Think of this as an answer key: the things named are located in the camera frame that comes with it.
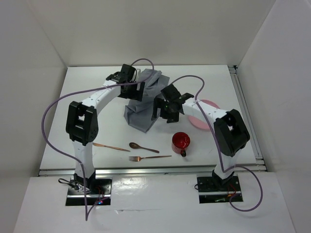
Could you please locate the copper fork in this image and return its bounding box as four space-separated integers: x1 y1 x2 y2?
128 155 171 162

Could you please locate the red mug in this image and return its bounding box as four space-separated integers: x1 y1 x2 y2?
172 132 190 157

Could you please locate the front aluminium rail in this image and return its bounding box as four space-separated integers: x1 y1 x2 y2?
38 164 267 177

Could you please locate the right aluminium rail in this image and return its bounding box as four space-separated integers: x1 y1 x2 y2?
228 66 266 166

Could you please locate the pink plate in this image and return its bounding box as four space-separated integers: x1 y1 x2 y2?
188 99 219 131

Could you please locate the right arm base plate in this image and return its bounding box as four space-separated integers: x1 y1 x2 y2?
194 175 241 193

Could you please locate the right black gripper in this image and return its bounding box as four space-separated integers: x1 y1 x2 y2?
151 97 179 123

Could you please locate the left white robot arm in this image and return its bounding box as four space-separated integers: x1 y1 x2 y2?
66 64 145 194

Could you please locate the copper knife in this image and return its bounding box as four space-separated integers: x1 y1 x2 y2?
93 142 131 152

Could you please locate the copper spoon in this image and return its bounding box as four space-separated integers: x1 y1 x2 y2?
129 142 159 153

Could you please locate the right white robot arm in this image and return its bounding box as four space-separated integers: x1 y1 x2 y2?
152 84 250 190

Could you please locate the grey cloth placemat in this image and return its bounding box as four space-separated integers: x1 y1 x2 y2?
123 69 170 133

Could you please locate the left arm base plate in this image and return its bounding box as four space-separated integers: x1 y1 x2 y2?
58 178 112 198

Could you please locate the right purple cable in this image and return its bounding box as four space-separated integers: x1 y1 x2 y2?
170 75 263 212

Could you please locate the aluminium rail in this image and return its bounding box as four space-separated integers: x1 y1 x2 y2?
228 66 266 166
38 164 267 177

